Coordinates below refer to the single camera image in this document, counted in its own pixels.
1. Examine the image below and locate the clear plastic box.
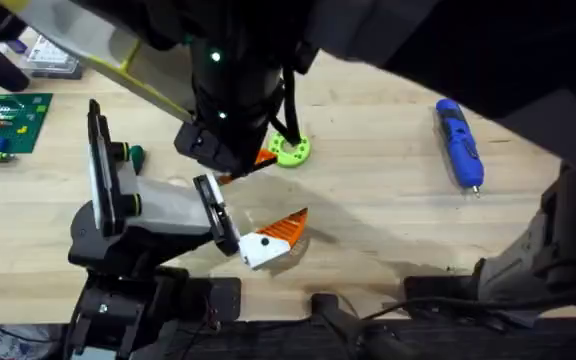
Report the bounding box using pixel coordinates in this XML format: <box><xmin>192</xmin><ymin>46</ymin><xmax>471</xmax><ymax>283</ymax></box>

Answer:
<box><xmin>0</xmin><ymin>33</ymin><xmax>85</xmax><ymax>81</ymax></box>

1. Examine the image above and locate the black rail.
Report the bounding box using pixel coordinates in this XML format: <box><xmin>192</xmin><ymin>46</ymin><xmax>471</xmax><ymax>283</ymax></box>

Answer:
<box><xmin>132</xmin><ymin>319</ymin><xmax>576</xmax><ymax>360</ymax></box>

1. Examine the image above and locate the green toy vegetable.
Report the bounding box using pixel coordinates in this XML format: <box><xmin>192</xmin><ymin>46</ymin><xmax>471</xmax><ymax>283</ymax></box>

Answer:
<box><xmin>128</xmin><ymin>144</ymin><xmax>146</xmax><ymax>175</ymax></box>

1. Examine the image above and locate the blue electric screwdriver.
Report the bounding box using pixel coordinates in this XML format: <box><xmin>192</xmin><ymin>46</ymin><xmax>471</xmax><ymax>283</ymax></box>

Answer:
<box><xmin>434</xmin><ymin>98</ymin><xmax>486</xmax><ymax>197</ymax></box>

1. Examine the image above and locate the black left wrist plate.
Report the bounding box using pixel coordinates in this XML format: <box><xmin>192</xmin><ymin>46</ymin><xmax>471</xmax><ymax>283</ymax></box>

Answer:
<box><xmin>86</xmin><ymin>98</ymin><xmax>143</xmax><ymax>239</ymax></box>

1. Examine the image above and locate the black right wrist plate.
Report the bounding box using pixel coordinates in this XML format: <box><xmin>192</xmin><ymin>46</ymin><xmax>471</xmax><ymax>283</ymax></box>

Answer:
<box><xmin>173</xmin><ymin>121</ymin><xmax>249</xmax><ymax>176</ymax></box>

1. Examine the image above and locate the green disc with holes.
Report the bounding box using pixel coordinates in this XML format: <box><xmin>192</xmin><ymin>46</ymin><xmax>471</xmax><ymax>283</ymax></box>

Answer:
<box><xmin>266</xmin><ymin>130</ymin><xmax>313</xmax><ymax>169</ymax></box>

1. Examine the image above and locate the orange ribbed wedge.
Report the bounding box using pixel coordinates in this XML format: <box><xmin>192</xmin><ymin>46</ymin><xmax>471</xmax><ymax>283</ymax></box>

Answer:
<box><xmin>216</xmin><ymin>148</ymin><xmax>280</xmax><ymax>186</ymax></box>

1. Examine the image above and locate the black wrist plate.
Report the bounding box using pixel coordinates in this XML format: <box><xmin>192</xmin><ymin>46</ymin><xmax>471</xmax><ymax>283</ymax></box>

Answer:
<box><xmin>86</xmin><ymin>98</ymin><xmax>143</xmax><ymax>239</ymax></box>
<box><xmin>173</xmin><ymin>121</ymin><xmax>249</xmax><ymax>176</ymax></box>

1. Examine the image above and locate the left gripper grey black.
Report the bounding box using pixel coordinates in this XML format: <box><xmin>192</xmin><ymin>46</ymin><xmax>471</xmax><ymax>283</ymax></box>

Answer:
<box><xmin>67</xmin><ymin>167</ymin><xmax>310</xmax><ymax>279</ymax></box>

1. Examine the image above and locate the black cable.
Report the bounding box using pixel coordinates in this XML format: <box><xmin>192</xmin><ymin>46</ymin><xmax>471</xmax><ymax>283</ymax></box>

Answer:
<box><xmin>266</xmin><ymin>64</ymin><xmax>303</xmax><ymax>147</ymax></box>

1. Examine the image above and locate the green board with toy blocks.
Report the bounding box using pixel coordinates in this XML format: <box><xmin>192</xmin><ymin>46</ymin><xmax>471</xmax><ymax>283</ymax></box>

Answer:
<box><xmin>0</xmin><ymin>92</ymin><xmax>54</xmax><ymax>164</ymax></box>

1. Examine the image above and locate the grey bin with yellow trim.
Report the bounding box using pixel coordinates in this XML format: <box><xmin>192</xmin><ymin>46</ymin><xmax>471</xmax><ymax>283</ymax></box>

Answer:
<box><xmin>0</xmin><ymin>0</ymin><xmax>197</xmax><ymax>124</ymax></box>

